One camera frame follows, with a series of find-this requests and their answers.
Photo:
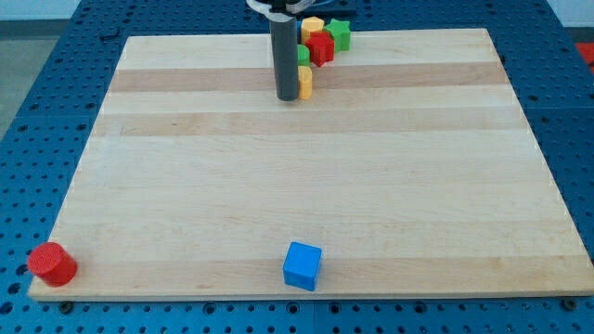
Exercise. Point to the green star block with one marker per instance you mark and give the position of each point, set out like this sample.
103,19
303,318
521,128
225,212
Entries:
340,32

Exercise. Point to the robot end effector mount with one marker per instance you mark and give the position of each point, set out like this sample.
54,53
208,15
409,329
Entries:
279,10

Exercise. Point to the blue cube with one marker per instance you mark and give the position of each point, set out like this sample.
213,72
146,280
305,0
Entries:
301,266

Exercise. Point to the green round block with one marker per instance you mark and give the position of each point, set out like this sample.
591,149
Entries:
303,55

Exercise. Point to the blue block behind rod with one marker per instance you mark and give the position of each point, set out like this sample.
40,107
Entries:
298,30

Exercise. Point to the yellow heart block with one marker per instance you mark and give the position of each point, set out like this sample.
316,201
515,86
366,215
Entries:
305,81

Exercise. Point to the red cylinder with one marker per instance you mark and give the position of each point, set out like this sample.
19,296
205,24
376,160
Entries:
52,264

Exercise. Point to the red star block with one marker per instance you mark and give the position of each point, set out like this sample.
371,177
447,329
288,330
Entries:
321,47

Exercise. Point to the wooden board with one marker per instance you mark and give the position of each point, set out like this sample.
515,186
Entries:
412,166

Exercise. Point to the yellow hexagon block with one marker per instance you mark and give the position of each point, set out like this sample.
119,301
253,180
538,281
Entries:
310,25

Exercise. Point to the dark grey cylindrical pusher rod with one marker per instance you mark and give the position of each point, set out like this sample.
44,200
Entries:
283,32

